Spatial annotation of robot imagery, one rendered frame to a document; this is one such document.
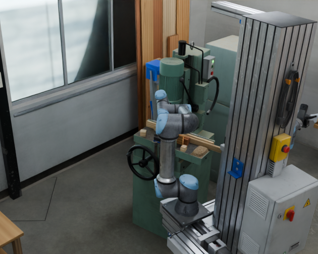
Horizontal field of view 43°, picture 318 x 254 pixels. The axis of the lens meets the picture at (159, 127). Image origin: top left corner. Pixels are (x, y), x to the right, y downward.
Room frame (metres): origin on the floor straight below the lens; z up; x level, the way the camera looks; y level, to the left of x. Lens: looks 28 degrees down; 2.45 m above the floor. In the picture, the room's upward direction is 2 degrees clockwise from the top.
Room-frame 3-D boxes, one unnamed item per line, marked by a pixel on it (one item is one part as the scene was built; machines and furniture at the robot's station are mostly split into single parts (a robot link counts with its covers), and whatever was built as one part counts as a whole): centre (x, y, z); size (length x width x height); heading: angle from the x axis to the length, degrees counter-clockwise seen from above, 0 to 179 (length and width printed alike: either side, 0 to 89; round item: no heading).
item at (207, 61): (3.00, -0.36, 1.40); 0.10 x 0.06 x 0.16; 148
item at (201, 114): (2.88, -0.31, 1.02); 0.09 x 0.07 x 0.12; 58
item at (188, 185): (2.00, -0.19, 0.98); 0.13 x 0.12 x 0.14; 96
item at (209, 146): (2.72, -0.22, 0.92); 0.60 x 0.02 x 0.04; 58
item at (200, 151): (2.56, -0.31, 0.92); 0.14 x 0.09 x 0.04; 148
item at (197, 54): (3.05, -0.23, 1.16); 0.22 x 0.22 x 0.72; 58
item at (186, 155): (2.67, -0.09, 0.87); 0.61 x 0.30 x 0.06; 58
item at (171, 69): (2.81, -0.07, 1.35); 0.18 x 0.18 x 0.31
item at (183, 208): (2.00, -0.19, 0.87); 0.15 x 0.15 x 0.10
